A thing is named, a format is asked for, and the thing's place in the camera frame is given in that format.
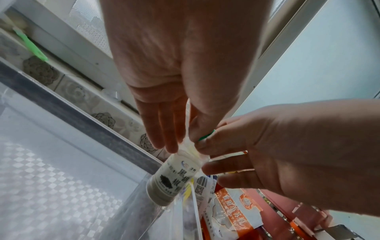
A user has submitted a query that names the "white frame bar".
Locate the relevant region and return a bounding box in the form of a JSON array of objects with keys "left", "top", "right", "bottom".
[{"left": 245, "top": 0, "right": 331, "bottom": 95}]

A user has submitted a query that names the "white packet with barcode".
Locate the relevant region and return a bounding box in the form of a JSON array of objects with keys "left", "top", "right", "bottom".
[{"left": 192, "top": 175, "right": 220, "bottom": 213}]

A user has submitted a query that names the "white window frame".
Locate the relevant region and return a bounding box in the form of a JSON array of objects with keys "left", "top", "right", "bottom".
[{"left": 0, "top": 0, "right": 141, "bottom": 115}]

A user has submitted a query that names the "white pepper bottle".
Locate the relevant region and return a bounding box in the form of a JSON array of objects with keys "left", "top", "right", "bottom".
[{"left": 145, "top": 150, "right": 209, "bottom": 207}]

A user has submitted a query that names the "white plastic hook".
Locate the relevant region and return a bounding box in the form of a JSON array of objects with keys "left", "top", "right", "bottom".
[{"left": 102, "top": 82, "right": 123, "bottom": 102}]

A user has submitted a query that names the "green plastic clip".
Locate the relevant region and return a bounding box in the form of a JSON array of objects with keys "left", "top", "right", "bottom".
[{"left": 12, "top": 26, "right": 50, "bottom": 63}]

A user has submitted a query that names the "green twist tie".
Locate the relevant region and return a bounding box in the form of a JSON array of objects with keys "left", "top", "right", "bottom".
[{"left": 197, "top": 129, "right": 216, "bottom": 143}]

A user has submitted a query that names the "orange and white food packet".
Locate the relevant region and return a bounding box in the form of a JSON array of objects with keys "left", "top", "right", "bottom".
[{"left": 201, "top": 187, "right": 265, "bottom": 240}]

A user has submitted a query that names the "person's right hand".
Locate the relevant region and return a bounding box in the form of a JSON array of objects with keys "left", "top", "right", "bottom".
[{"left": 194, "top": 98, "right": 380, "bottom": 215}]

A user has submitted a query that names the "red shelf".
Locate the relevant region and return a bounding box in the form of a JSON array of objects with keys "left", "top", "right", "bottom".
[{"left": 255, "top": 187, "right": 331, "bottom": 240}]

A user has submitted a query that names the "clear plastic bag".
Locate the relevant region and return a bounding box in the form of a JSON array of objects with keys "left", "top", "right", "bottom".
[{"left": 175, "top": 98, "right": 213, "bottom": 169}]

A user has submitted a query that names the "grey metal bracket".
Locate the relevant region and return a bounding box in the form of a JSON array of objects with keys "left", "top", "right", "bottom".
[{"left": 313, "top": 223, "right": 366, "bottom": 240}]

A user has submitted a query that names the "person's left hand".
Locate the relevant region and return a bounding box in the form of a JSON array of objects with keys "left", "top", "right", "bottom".
[{"left": 99, "top": 0, "right": 274, "bottom": 155}]

